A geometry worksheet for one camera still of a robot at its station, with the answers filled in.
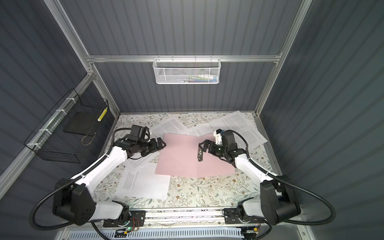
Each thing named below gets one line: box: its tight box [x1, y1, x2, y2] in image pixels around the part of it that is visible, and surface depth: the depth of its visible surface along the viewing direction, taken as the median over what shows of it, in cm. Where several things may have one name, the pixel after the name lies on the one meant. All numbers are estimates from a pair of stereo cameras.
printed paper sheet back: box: [149, 117, 204, 140], surface depth 114 cm
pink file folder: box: [154, 133, 236, 178], surface depth 96 cm
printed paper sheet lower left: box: [115, 163, 171, 200], surface depth 88 cm
